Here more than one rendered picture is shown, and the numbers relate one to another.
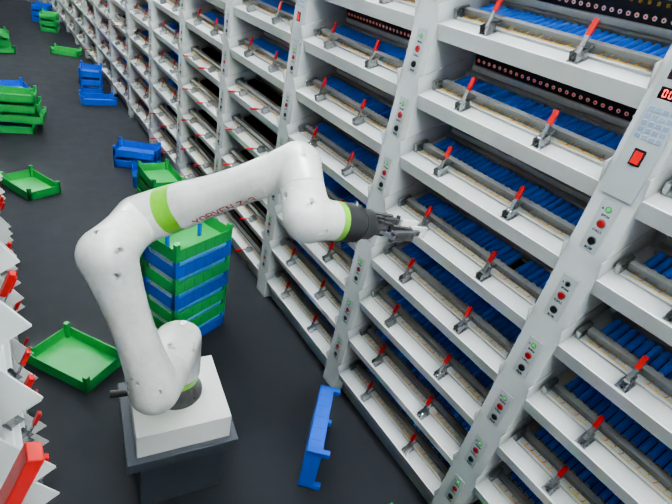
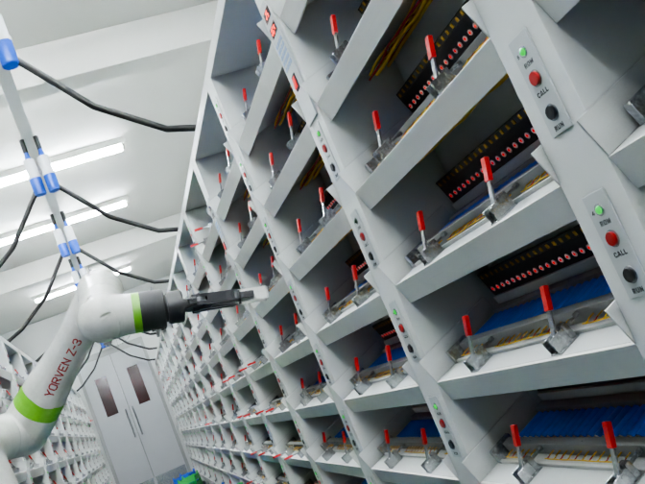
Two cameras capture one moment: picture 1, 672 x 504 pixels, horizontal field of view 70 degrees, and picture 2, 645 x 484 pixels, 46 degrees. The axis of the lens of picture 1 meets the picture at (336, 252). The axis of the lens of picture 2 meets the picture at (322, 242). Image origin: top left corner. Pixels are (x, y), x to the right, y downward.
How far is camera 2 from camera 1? 136 cm
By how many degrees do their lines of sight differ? 45
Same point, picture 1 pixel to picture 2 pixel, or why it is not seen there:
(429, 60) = (253, 174)
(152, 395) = not seen: outside the picture
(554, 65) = (260, 88)
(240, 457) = not seen: outside the picture
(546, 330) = (386, 282)
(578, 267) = (347, 198)
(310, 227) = (88, 315)
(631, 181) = (305, 99)
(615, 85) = (271, 60)
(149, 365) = not seen: outside the picture
